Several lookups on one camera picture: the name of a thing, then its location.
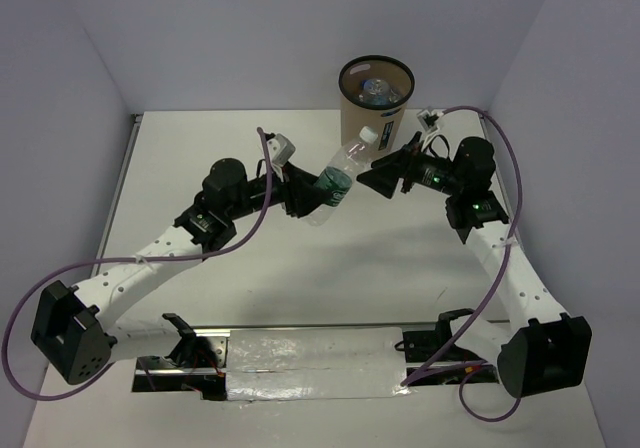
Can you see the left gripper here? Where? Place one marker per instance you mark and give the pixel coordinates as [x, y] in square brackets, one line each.
[299, 192]

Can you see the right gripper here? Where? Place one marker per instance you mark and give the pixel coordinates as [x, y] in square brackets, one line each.
[385, 179]

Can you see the green label clear bottle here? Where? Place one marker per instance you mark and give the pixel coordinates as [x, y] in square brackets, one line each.
[341, 172]

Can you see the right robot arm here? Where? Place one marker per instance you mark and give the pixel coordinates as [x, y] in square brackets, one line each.
[519, 328]

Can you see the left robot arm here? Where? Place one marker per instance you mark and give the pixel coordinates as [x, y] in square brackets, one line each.
[79, 328]

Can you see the brown cylindrical paper bin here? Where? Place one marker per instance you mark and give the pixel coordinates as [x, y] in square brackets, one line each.
[385, 121]

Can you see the shiny silver foil sheet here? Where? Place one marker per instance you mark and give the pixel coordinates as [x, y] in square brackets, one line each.
[314, 364]

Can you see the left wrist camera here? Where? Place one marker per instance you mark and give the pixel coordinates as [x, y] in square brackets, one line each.
[280, 150]

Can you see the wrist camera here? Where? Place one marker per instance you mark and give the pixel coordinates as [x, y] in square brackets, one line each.
[431, 123]
[280, 150]

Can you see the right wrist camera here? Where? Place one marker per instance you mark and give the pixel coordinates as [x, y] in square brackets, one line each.
[431, 123]

